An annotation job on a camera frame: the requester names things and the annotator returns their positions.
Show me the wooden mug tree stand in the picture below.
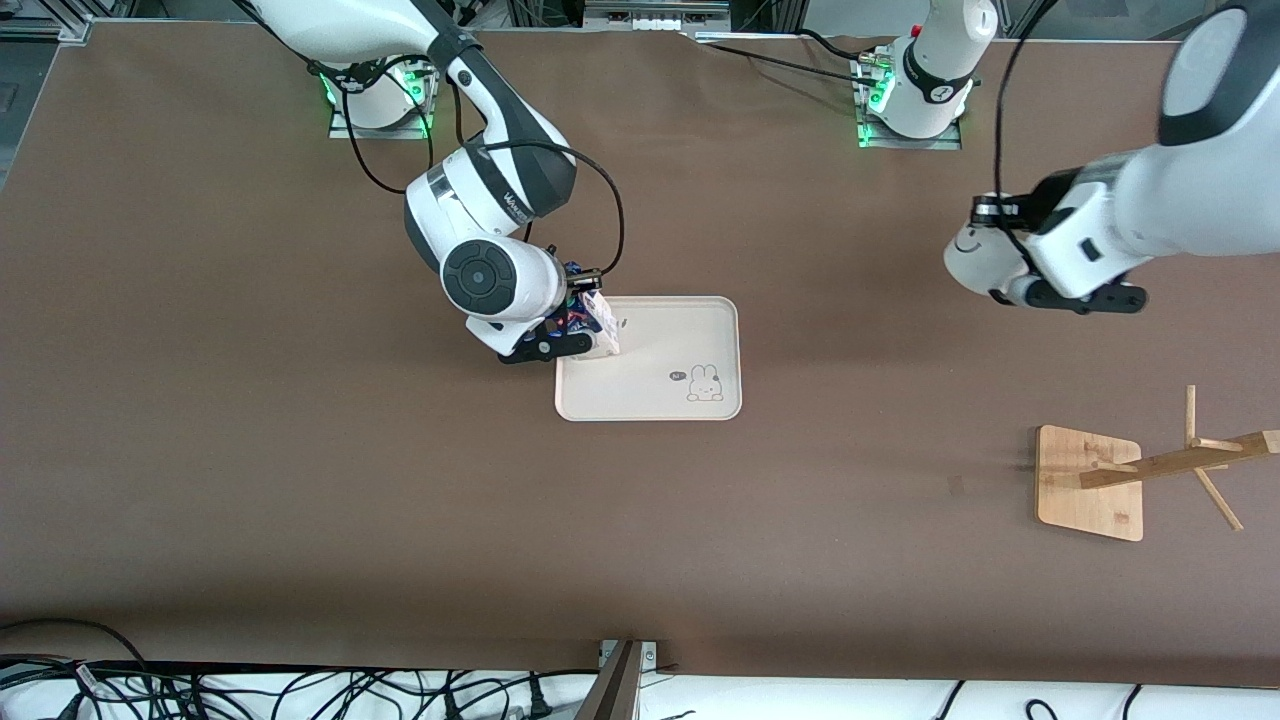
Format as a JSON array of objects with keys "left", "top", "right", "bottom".
[{"left": 1035, "top": 385, "right": 1280, "bottom": 543}]

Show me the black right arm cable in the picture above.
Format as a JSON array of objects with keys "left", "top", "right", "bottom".
[{"left": 305, "top": 55, "right": 627, "bottom": 277}]

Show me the grey power strip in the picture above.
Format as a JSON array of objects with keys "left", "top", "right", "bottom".
[{"left": 583, "top": 0, "right": 733, "bottom": 33}]

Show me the white smiley face cup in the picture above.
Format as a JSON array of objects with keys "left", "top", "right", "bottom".
[{"left": 944, "top": 222, "right": 1036, "bottom": 297}]

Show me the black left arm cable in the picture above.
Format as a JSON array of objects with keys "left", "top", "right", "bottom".
[{"left": 993, "top": 0, "right": 1061, "bottom": 266}]

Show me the aluminium frame profile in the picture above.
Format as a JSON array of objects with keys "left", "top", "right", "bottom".
[{"left": 0, "top": 15, "right": 93, "bottom": 43}]

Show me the grey metal post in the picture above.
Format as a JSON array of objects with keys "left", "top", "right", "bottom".
[{"left": 575, "top": 640, "right": 643, "bottom": 720}]

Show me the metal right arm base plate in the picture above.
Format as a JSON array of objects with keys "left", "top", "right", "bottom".
[{"left": 328, "top": 60, "right": 437, "bottom": 141}]

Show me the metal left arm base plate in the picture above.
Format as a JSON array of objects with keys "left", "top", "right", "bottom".
[{"left": 853, "top": 48, "right": 964, "bottom": 151}]

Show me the black base power cable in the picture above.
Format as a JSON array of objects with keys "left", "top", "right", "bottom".
[
  {"left": 695, "top": 40, "right": 881, "bottom": 87},
  {"left": 795, "top": 28, "right": 881, "bottom": 63}
]

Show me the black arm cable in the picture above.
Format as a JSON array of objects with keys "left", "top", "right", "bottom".
[
  {"left": 993, "top": 0, "right": 1061, "bottom": 266},
  {"left": 305, "top": 55, "right": 627, "bottom": 277}
]

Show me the beige rabbit print tray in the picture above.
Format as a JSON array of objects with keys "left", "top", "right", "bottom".
[{"left": 555, "top": 296, "right": 743, "bottom": 422}]

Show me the blue white milk carton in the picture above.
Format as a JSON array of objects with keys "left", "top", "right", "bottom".
[{"left": 565, "top": 262, "right": 623, "bottom": 358}]

